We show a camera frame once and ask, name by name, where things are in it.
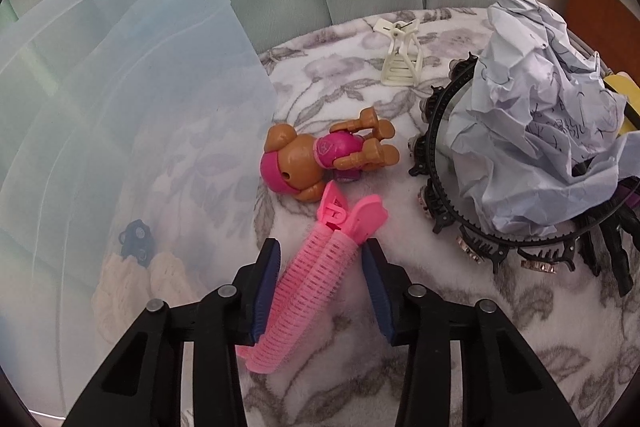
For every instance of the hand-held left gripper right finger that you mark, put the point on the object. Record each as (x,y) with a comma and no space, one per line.
(377,292)

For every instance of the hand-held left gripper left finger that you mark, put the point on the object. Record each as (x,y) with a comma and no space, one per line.
(267,287)

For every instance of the pink hair roller clip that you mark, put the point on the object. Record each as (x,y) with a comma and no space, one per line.
(305,297)

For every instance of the black rhinestone headband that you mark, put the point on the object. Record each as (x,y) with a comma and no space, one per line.
(442,219)

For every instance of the brown toy dog pink outfit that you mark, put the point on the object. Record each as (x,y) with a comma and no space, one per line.
(295,157)

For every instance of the white paper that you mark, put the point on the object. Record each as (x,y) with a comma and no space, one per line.
(525,117)

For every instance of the clear plastic storage container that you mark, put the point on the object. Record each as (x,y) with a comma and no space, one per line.
(125,107)

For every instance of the black toy figure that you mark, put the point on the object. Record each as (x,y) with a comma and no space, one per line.
(612,252)

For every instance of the cream knitted item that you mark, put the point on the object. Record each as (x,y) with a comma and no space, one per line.
(165,287)

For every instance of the small black object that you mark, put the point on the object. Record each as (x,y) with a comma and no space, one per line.
(134,241)

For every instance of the white hair claw clip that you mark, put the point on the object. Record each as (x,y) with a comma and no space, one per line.
(400,67)

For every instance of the purple toy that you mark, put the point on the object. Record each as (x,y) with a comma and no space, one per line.
(631,192)

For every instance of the yellow object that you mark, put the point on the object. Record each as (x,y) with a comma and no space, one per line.
(627,102)

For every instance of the brown wooden board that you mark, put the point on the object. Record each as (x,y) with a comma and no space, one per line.
(600,7)

